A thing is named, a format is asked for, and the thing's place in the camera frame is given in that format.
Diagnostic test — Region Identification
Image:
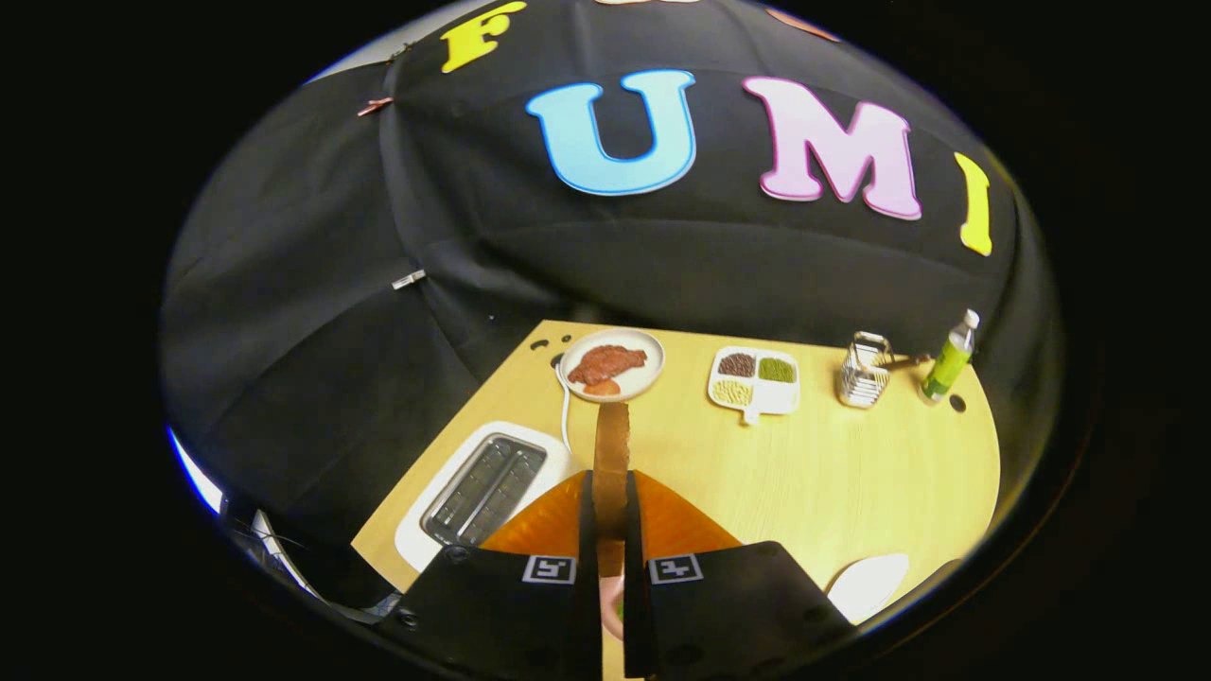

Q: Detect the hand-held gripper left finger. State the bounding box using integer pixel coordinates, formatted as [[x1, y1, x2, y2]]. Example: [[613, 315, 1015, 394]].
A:
[[378, 470, 604, 681]]

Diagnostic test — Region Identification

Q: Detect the toasted bread slice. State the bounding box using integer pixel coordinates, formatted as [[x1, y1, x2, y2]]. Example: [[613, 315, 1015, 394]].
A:
[[593, 402, 632, 578]]

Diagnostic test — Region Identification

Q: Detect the brown meat piece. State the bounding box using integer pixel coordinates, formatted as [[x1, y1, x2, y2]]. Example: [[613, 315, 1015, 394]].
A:
[[568, 345, 649, 387]]

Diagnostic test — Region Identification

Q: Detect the metal wire holder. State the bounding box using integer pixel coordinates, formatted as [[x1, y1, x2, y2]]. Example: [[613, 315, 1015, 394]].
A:
[[836, 331, 893, 410]]

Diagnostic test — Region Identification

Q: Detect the white toaster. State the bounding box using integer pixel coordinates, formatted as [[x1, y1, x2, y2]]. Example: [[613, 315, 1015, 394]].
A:
[[395, 422, 585, 574]]

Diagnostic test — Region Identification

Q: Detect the white round plate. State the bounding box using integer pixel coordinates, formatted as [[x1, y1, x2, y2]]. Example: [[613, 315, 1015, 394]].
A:
[[558, 328, 666, 404]]

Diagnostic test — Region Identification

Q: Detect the white square plate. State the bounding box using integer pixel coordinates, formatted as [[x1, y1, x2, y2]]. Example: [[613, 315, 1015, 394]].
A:
[[825, 553, 911, 625]]

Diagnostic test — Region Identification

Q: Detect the white divided bean dish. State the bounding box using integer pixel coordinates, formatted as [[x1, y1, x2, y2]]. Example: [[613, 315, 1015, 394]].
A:
[[708, 345, 801, 426]]

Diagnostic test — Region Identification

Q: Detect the black backdrop cloth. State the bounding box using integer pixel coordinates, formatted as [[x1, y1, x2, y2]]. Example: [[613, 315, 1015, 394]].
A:
[[161, 0, 1051, 568]]

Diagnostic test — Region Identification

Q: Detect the green label bottle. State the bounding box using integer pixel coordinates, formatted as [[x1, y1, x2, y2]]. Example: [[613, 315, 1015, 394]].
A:
[[920, 309, 981, 406]]

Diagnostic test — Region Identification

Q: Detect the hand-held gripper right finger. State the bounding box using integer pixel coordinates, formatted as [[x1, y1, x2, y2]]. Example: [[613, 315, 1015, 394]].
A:
[[622, 470, 857, 680]]

